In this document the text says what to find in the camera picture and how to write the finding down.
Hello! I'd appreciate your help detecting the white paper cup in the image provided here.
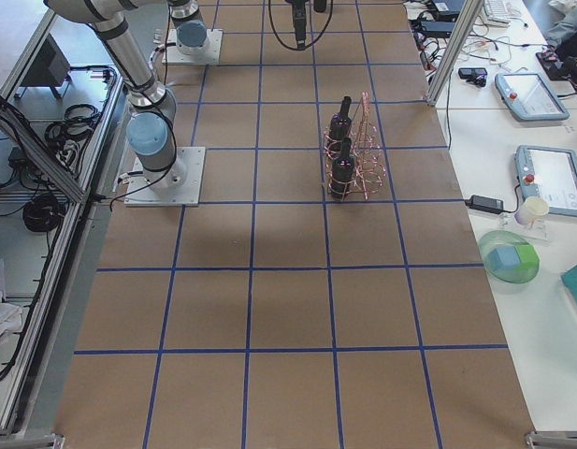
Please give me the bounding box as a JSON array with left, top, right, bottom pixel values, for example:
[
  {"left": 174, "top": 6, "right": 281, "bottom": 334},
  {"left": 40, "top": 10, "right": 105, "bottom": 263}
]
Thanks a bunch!
[{"left": 514, "top": 196, "right": 550, "bottom": 226}]

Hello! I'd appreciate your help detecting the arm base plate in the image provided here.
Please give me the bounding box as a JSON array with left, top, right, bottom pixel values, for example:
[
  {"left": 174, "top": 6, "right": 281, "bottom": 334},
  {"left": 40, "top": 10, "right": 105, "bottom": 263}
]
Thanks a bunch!
[
  {"left": 123, "top": 147, "right": 206, "bottom": 207},
  {"left": 162, "top": 29, "right": 224, "bottom": 65}
]

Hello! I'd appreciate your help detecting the dark wine bottle far slot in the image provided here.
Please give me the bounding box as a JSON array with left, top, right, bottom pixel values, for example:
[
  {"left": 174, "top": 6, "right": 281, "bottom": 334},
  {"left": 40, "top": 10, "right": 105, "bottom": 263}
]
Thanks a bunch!
[{"left": 326, "top": 95, "right": 352, "bottom": 155}]

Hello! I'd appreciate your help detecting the copper wire wine basket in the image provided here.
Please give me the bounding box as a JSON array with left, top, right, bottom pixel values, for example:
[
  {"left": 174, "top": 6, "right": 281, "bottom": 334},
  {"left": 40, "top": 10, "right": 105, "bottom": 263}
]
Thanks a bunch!
[{"left": 323, "top": 91, "right": 386, "bottom": 201}]

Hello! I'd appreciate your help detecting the green bowl with blocks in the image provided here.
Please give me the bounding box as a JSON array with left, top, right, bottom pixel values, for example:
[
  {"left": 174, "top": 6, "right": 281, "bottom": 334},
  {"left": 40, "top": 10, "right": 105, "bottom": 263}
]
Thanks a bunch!
[{"left": 478, "top": 230, "right": 540, "bottom": 284}]

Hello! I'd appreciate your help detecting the teach pendant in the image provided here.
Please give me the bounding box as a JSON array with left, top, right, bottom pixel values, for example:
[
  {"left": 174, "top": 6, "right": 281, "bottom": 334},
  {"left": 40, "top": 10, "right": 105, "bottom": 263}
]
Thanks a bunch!
[
  {"left": 494, "top": 72, "right": 570, "bottom": 122},
  {"left": 514, "top": 145, "right": 577, "bottom": 217}
]

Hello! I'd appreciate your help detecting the aluminium frame post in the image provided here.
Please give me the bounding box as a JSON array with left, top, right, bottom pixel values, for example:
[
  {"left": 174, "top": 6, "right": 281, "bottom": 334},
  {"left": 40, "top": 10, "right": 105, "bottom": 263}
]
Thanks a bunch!
[{"left": 426, "top": 0, "right": 483, "bottom": 107}]

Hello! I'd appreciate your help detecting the teach pendant far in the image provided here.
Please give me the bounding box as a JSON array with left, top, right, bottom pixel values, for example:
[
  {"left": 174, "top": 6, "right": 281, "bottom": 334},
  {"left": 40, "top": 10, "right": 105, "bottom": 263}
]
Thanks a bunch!
[{"left": 494, "top": 72, "right": 570, "bottom": 122}]

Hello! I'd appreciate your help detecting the dark wine bottle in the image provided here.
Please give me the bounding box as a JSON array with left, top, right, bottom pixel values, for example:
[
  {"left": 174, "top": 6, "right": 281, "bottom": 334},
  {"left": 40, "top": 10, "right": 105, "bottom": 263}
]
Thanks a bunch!
[
  {"left": 313, "top": 0, "right": 327, "bottom": 13},
  {"left": 329, "top": 138, "right": 355, "bottom": 201}
]

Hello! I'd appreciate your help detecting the teach pendant near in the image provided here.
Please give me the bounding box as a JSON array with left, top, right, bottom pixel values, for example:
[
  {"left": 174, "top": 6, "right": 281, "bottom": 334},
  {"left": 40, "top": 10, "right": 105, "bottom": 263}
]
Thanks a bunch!
[{"left": 514, "top": 145, "right": 577, "bottom": 217}]

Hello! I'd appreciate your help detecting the black power adapter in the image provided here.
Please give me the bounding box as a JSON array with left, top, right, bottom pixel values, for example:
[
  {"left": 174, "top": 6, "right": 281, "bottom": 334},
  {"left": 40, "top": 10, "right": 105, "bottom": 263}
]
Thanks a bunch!
[{"left": 465, "top": 195, "right": 504, "bottom": 214}]

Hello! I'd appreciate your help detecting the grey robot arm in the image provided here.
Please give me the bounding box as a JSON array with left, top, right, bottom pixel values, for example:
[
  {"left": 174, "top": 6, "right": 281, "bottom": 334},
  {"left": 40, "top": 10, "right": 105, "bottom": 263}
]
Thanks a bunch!
[
  {"left": 167, "top": 1, "right": 307, "bottom": 55},
  {"left": 45, "top": 1, "right": 186, "bottom": 189}
]

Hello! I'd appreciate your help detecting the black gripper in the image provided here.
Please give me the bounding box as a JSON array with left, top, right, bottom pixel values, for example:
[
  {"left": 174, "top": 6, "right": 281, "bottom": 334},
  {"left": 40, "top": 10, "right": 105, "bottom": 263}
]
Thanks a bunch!
[{"left": 288, "top": 0, "right": 307, "bottom": 50}]

